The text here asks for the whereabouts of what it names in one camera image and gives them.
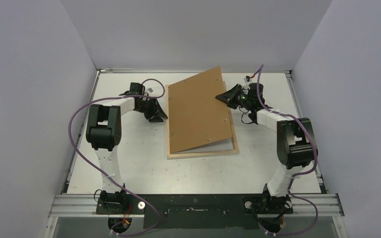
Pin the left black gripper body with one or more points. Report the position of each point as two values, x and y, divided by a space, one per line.
150 109

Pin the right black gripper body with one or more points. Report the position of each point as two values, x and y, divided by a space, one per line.
236 95

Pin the printed colour photo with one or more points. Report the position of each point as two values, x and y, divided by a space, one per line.
222 145

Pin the white wooden picture frame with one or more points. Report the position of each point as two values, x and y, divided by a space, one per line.
173 156

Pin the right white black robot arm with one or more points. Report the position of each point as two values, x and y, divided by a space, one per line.
294 149

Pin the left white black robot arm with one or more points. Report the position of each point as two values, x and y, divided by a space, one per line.
104 132

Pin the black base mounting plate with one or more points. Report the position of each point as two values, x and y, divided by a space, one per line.
193 211

